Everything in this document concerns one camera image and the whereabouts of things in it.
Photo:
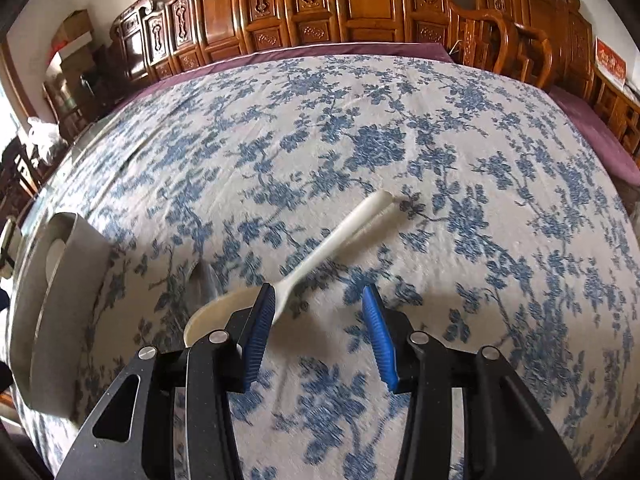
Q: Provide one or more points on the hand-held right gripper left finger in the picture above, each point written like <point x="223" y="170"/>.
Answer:
<point x="260" y="330"/>

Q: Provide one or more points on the white plastic storage box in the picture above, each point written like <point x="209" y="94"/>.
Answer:
<point x="70" y="335"/>

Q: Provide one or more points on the purple under sheet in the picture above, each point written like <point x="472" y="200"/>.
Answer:
<point x="300" y="54"/>

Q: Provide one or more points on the wooden side table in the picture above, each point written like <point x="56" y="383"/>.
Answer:
<point x="620" y="110"/>

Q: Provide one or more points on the small carved wooden bench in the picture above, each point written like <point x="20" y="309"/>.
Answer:
<point x="142" y="40"/>

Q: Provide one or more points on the purple seat cushion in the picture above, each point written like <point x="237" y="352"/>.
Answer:
<point x="595" y="130"/>

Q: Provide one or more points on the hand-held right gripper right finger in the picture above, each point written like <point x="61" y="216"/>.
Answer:
<point x="377" y="340"/>

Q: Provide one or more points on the white plastic ladle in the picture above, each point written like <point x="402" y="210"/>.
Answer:
<point x="325" y="250"/>

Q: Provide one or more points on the white plastic bag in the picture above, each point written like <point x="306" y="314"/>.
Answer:
<point x="46" y="137"/>

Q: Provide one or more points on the blue floral bed sheet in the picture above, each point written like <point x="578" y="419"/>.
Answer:
<point x="450" y="210"/>

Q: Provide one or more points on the dark wooden chair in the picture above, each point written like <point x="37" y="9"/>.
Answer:
<point x="20" y="170"/>

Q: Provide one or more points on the tall carved wooden bench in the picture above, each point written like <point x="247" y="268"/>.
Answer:
<point x="550" y="20"/>

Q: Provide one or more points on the brown cardboard box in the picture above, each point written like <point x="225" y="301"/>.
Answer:
<point x="72" y="27"/>

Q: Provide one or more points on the long carved wooden bench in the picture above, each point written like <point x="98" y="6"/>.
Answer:
<point x="310" y="5"/>

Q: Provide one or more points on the wooden armchair with curved arms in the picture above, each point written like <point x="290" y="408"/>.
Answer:
<point x="500" y="45"/>

